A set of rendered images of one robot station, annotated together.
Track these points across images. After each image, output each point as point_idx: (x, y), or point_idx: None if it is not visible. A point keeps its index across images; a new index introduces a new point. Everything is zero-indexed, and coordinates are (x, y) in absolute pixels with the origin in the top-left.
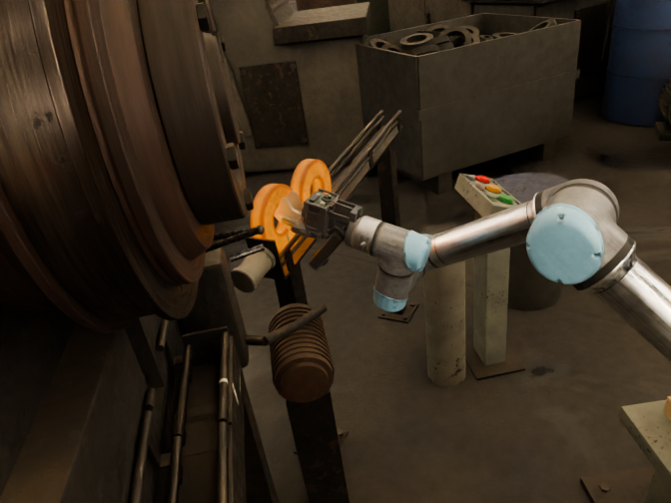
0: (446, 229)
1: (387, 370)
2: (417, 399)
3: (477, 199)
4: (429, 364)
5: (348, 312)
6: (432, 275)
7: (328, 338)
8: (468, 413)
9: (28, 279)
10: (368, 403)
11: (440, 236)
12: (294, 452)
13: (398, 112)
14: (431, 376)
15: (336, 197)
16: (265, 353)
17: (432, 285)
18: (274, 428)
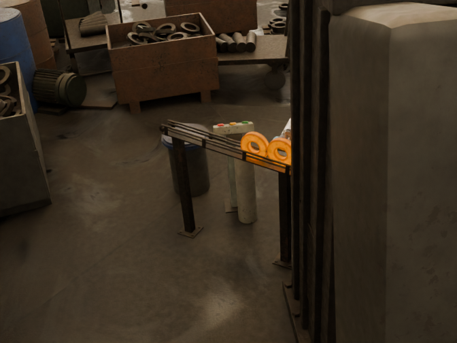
0: (240, 147)
1: (240, 237)
2: (262, 228)
3: (239, 128)
4: (250, 214)
5: (182, 250)
6: (251, 167)
7: (205, 259)
8: (274, 214)
9: None
10: (262, 243)
11: (290, 128)
12: (291, 269)
13: (171, 120)
14: (251, 220)
15: (289, 128)
16: (210, 287)
17: (251, 171)
18: (274, 278)
